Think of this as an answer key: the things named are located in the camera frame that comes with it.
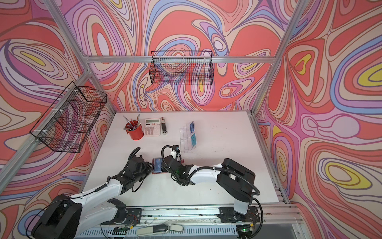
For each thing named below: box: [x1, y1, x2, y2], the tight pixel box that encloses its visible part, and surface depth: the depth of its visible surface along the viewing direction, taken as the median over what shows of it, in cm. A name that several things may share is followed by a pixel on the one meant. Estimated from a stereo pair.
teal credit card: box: [191, 132, 197, 146], surface depth 94 cm
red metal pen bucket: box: [125, 119, 144, 141], surface depth 101 cm
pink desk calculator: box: [143, 118, 162, 137], surface depth 109 cm
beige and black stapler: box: [161, 116, 168, 134], surface depth 107 cm
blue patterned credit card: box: [153, 158, 163, 174], surface depth 91 cm
